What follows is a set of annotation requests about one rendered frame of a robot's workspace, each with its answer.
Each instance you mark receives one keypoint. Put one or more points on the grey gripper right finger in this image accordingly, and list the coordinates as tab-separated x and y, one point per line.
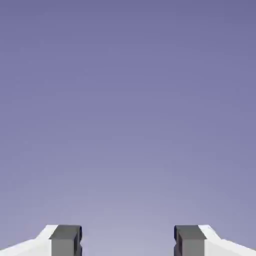
191	242

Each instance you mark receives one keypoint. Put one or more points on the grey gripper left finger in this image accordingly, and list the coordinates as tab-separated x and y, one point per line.
64	242

